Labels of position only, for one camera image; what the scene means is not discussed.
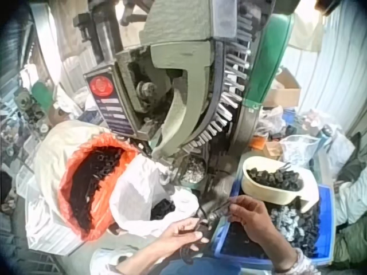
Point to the person's left hand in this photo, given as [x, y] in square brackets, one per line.
[175, 237]

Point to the person's right hand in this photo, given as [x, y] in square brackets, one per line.
[261, 223]

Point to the person's right fingers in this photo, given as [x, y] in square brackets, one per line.
[239, 209]

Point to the thin metal tweezers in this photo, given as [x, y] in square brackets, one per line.
[222, 205]

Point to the black plastic part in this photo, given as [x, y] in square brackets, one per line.
[187, 253]

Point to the cream plastic scoop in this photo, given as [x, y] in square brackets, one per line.
[259, 192]

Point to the tray of silver parts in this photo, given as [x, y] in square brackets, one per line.
[192, 173]

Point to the heap of black and grey parts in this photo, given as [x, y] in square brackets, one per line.
[298, 226]

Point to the orange plastic piece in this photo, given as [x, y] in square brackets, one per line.
[258, 142]

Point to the clear plastic bag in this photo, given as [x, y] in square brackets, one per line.
[342, 149]
[299, 149]

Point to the blue plastic crate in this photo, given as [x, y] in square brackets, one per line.
[327, 220]

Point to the white plastic bag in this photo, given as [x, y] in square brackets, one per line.
[134, 189]

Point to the cardboard box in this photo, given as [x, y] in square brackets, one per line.
[282, 96]

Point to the green press machine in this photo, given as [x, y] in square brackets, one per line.
[183, 86]

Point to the green wheel guard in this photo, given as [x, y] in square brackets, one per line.
[269, 57]

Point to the white sack with orange liner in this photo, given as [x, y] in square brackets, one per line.
[48, 160]

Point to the cluttered shelf of machine parts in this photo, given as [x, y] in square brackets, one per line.
[27, 114]

